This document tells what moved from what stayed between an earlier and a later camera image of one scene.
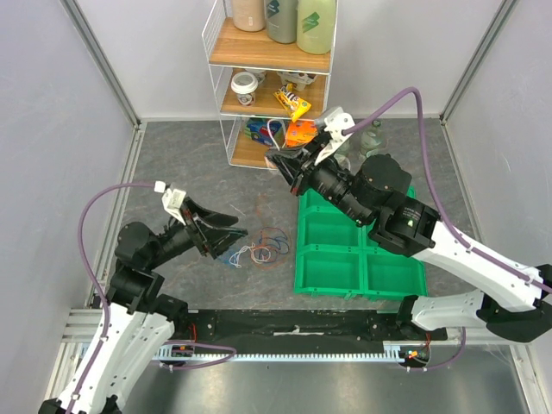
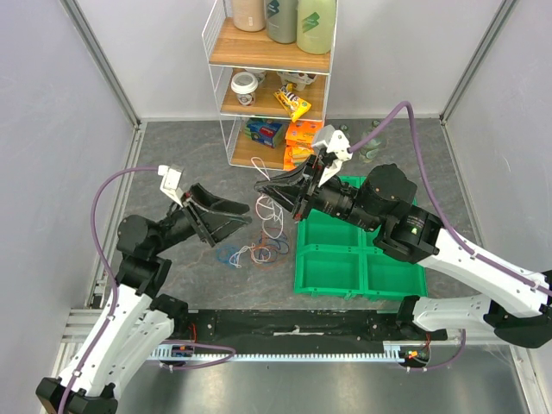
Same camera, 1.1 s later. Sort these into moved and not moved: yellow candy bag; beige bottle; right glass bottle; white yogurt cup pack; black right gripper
Moved: black right gripper
Not moved: yellow candy bag; white yogurt cup pack; right glass bottle; beige bottle
